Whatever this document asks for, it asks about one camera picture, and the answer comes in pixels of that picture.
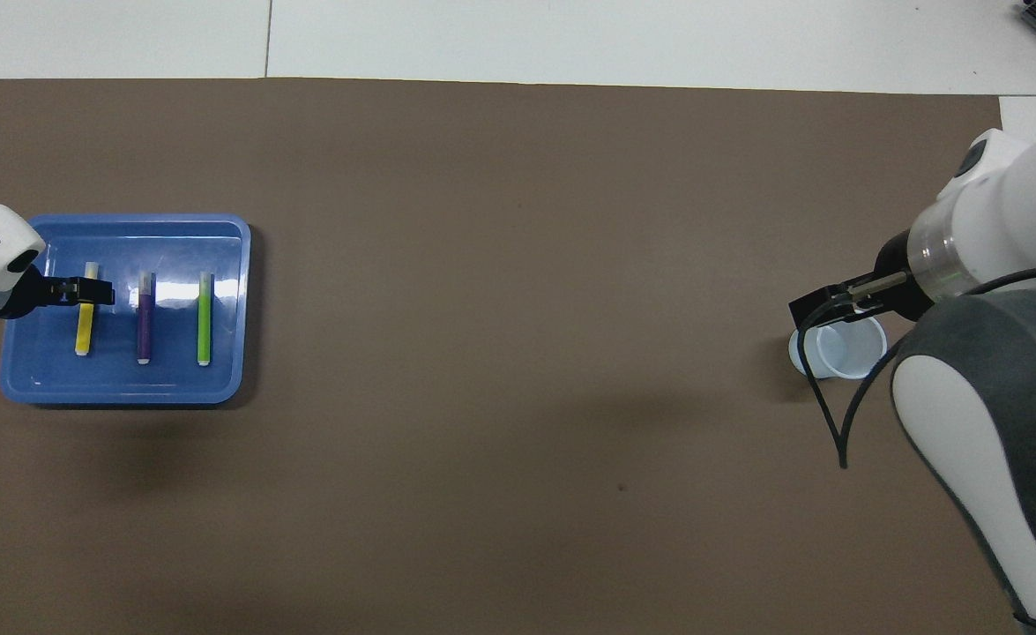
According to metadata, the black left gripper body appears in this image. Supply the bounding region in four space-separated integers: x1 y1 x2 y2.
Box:
2 263 48 318

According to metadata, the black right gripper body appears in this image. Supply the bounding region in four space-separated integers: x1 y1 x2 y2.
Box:
873 229 935 323

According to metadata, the yellow pen white cap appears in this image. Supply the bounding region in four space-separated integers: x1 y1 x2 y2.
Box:
75 261 100 357

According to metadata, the purple pen white cap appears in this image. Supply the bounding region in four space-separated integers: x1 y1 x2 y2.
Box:
136 272 158 364

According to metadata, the green pen white cap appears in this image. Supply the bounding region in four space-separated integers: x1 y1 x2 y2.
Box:
197 271 215 367

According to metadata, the blue plastic tray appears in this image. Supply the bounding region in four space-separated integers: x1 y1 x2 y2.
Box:
0 213 252 407

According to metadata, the light blue mesh pen cup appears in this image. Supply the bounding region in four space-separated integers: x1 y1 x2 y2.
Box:
788 313 887 380

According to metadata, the brown table mat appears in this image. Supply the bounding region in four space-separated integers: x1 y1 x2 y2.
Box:
0 78 1036 635

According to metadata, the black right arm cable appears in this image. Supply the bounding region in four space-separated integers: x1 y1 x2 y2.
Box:
795 265 1036 470

